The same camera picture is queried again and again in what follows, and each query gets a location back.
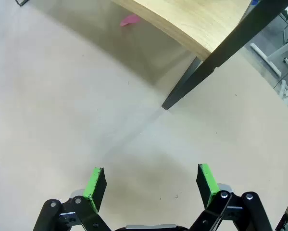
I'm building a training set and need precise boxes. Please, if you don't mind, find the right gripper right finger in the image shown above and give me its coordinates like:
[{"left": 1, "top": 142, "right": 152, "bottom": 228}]
[{"left": 189, "top": 163, "right": 273, "bottom": 231}]

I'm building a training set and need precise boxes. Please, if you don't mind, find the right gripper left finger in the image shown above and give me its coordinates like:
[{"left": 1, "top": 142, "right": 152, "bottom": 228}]
[{"left": 33, "top": 166, "right": 111, "bottom": 231}]

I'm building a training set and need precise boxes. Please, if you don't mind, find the wood and black metal shelf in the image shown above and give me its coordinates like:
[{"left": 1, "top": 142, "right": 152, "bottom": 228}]
[{"left": 15, "top": 0, "right": 288, "bottom": 111}]

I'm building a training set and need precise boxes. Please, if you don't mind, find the pink paper scrap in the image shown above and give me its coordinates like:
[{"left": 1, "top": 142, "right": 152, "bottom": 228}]
[{"left": 120, "top": 13, "right": 141, "bottom": 27}]

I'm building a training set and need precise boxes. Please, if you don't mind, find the white metal table frame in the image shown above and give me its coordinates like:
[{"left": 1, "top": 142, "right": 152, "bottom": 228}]
[{"left": 249, "top": 13, "right": 288, "bottom": 99}]

